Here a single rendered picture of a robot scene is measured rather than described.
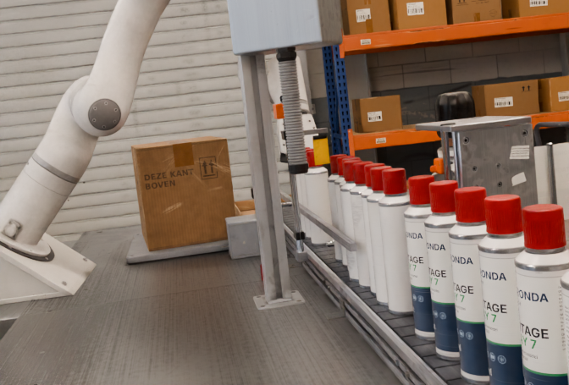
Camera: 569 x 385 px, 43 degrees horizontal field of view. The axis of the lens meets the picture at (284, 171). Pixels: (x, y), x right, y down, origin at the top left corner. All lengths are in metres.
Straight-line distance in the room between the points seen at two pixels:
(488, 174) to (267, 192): 0.49
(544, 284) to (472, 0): 4.88
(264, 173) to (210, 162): 0.60
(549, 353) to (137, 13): 1.25
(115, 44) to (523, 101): 4.21
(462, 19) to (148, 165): 3.84
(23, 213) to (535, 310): 1.30
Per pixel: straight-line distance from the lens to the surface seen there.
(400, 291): 1.03
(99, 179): 5.85
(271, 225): 1.32
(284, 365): 1.04
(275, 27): 1.22
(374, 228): 1.07
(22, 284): 1.67
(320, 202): 1.54
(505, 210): 0.69
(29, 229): 1.73
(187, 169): 1.89
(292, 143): 1.19
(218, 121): 5.72
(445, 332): 0.86
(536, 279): 0.63
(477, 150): 0.94
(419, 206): 0.90
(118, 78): 1.65
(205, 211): 1.90
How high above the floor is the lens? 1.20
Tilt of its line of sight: 5 degrees down
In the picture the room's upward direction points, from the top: 6 degrees counter-clockwise
